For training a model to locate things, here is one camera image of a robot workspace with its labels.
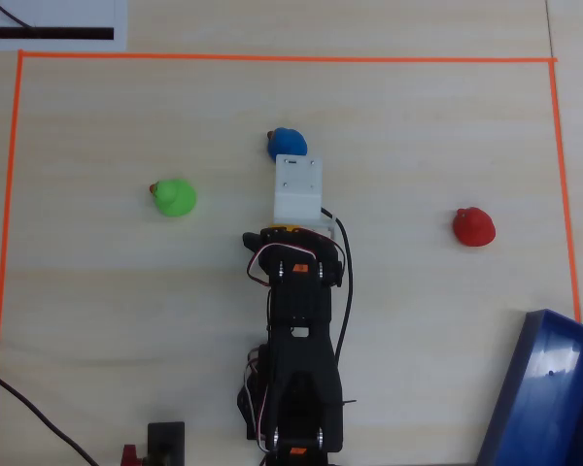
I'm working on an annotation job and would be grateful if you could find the white paper with black bar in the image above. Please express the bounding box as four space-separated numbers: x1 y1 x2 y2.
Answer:
0 0 128 51

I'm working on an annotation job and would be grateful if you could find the red rubber duck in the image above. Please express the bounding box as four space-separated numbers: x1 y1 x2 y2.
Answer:
452 207 497 249

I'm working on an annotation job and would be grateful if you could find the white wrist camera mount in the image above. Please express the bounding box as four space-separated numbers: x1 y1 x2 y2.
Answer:
273 153 336 239

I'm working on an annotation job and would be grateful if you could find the black stand cable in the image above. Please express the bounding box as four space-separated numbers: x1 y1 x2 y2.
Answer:
0 363 100 466

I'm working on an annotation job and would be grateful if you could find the orange tape rectangle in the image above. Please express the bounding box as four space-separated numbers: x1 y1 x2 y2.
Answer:
0 50 583 449

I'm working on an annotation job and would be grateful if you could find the green rubber duck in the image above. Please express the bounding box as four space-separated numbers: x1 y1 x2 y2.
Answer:
149 178 197 217

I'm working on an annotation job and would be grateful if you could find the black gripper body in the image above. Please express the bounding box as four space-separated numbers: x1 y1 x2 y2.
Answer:
242 226 344 266

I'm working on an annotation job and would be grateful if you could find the blue rubber duck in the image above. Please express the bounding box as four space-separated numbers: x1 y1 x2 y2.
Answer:
265 126 307 164

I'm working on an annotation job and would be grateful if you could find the blue plastic box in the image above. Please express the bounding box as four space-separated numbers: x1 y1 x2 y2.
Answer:
473 309 583 466

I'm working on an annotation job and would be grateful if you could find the black camera stand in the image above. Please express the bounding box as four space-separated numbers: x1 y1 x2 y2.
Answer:
147 421 187 466

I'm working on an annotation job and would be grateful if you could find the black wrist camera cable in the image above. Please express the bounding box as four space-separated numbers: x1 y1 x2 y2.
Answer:
320 207 357 363

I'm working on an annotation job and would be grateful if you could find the thin black cable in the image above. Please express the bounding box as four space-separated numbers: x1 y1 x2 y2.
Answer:
0 0 33 31

